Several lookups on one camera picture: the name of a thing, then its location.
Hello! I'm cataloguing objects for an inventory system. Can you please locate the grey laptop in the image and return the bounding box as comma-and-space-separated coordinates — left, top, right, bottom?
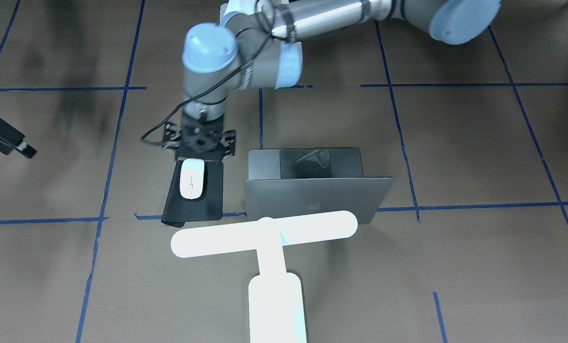
244, 147, 394, 224

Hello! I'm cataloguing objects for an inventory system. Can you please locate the white computer mouse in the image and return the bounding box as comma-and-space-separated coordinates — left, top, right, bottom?
179, 158, 206, 200

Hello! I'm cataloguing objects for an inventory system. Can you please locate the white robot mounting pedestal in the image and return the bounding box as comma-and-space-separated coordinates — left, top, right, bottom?
220, 0, 308, 87

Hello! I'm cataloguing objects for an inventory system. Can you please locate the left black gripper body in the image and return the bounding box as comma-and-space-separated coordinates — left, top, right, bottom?
175, 112, 227, 160

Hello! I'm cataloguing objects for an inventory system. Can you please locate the braided camera cable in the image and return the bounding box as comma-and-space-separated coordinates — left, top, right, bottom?
140, 10, 277, 146

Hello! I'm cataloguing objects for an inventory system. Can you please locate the black mouse pad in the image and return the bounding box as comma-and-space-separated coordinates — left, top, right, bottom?
160, 161, 224, 228

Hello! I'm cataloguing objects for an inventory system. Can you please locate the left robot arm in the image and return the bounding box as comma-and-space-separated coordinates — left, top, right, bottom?
153, 0, 501, 161

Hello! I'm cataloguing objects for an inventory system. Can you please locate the white desk lamp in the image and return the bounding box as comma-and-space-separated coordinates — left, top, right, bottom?
170, 211, 359, 343

